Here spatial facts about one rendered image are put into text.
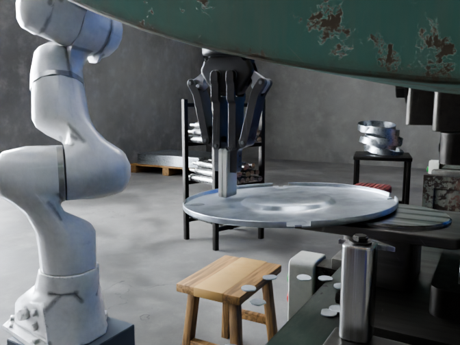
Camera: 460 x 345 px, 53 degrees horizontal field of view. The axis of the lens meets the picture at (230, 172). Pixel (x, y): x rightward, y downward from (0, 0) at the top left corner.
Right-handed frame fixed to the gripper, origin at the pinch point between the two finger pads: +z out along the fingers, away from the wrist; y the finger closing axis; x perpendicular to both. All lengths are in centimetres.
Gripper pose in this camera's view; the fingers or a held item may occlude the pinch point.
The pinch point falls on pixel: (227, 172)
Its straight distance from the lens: 68.3
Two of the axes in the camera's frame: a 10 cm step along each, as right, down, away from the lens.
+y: -8.7, -0.8, 4.9
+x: -5.0, 1.3, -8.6
